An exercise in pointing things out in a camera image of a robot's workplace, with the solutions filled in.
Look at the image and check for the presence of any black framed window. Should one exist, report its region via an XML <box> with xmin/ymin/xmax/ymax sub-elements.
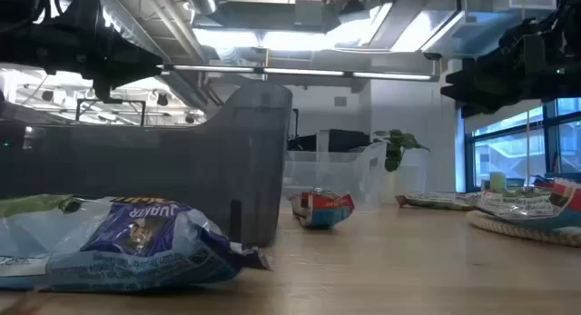
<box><xmin>462</xmin><ymin>96</ymin><xmax>581</xmax><ymax>193</ymax></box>

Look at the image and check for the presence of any clear plastic bin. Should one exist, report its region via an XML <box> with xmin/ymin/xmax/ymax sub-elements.
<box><xmin>281</xmin><ymin>141</ymin><xmax>388</xmax><ymax>203</ymax></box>

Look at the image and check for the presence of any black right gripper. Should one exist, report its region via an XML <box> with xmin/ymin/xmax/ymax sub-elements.
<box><xmin>440</xmin><ymin>15</ymin><xmax>564</xmax><ymax>120</ymax></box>

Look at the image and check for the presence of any purple blue Quaker granola bar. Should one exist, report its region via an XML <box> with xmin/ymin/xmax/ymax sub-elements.
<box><xmin>0</xmin><ymin>196</ymin><xmax>272</xmax><ymax>292</ymax></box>

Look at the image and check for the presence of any pale green cup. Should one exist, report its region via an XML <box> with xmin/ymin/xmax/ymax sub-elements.
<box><xmin>488</xmin><ymin>171</ymin><xmax>507</xmax><ymax>192</ymax></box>

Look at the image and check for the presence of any black tubular stand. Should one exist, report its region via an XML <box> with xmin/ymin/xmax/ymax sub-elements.
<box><xmin>74</xmin><ymin>98</ymin><xmax>147</xmax><ymax>127</ymax></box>

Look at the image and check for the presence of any green white granola bar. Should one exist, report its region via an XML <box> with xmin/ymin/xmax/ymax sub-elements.
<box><xmin>0</xmin><ymin>194</ymin><xmax>85</xmax><ymax>219</ymax></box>

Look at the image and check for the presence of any round woven rope placemat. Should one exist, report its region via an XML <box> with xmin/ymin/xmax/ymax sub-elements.
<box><xmin>466</xmin><ymin>209</ymin><xmax>581</xmax><ymax>249</ymax></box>

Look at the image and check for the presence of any black background desk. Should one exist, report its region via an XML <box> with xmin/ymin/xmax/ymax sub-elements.
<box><xmin>286</xmin><ymin>128</ymin><xmax>373</xmax><ymax>153</ymax></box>

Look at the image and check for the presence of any green leafy potted plant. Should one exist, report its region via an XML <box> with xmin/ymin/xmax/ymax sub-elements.
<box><xmin>372</xmin><ymin>128</ymin><xmax>431</xmax><ymax>201</ymax></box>

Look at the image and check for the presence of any green gold granola bar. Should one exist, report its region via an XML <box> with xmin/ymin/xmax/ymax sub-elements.
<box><xmin>394</xmin><ymin>190</ymin><xmax>482</xmax><ymax>212</ymax></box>

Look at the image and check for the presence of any red multicolour granola bar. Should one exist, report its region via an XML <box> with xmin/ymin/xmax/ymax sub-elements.
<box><xmin>475</xmin><ymin>178</ymin><xmax>581</xmax><ymax>237</ymax></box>
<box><xmin>289</xmin><ymin>187</ymin><xmax>356</xmax><ymax>231</ymax></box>

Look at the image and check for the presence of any dark grey plastic bin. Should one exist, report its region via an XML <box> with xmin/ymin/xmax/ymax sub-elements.
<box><xmin>13</xmin><ymin>81</ymin><xmax>294</xmax><ymax>249</ymax></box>

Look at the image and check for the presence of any long linear ceiling light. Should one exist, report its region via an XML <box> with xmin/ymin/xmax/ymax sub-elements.
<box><xmin>156</xmin><ymin>63</ymin><xmax>440</xmax><ymax>84</ymax></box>

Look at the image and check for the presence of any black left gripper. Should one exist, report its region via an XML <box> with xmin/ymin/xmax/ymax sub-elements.
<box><xmin>58</xmin><ymin>0</ymin><xmax>163</xmax><ymax>103</ymax></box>

